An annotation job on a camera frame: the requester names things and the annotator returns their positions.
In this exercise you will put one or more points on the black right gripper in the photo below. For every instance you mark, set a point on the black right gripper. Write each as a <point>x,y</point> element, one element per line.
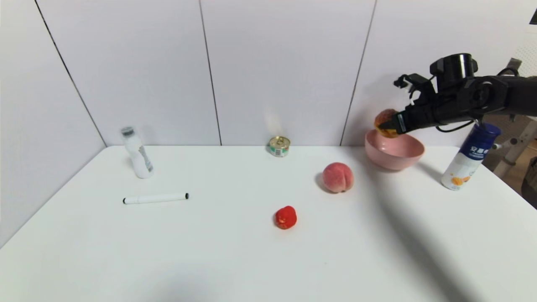
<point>400,122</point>

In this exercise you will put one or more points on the brown cream puff bread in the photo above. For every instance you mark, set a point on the brown cream puff bread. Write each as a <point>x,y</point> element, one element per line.
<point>384,119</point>

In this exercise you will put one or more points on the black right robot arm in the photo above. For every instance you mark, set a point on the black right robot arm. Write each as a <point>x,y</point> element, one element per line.
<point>491,94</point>

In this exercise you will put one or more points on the pink bowl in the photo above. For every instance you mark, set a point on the pink bowl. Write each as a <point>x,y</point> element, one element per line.
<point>392,153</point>

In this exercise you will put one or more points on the pink peach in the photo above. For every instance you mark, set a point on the pink peach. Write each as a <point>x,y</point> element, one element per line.
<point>337,178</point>

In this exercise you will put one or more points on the white yogurt bottle blue cap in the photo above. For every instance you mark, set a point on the white yogurt bottle blue cap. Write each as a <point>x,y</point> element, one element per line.
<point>469,161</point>

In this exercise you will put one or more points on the small tin can green label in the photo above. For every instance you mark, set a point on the small tin can green label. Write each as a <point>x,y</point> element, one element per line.
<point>279,147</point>

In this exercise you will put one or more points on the red strawberry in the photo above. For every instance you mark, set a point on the red strawberry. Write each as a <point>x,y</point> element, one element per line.
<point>285,217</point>

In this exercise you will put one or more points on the dark grey chair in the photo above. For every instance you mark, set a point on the dark grey chair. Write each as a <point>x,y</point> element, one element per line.
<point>531,184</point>

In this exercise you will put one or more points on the white pegboard panel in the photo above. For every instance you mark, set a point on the white pegboard panel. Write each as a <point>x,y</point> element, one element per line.
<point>527,52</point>

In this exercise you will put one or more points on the black monitor corner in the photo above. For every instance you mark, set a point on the black monitor corner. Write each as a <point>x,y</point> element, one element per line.
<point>534,16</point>

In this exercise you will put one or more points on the white marker pen black caps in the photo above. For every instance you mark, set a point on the white marker pen black caps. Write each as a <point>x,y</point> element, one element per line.
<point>155,198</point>

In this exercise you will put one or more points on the white plastic bottle grey cap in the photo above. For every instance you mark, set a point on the white plastic bottle grey cap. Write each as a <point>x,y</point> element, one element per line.
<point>140,161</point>

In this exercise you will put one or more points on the white metal frame leg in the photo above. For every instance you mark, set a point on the white metal frame leg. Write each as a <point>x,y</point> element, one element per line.
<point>518,147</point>

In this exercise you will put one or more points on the grey bracket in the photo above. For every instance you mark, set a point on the grey bracket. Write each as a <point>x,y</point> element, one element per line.
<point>514,66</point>

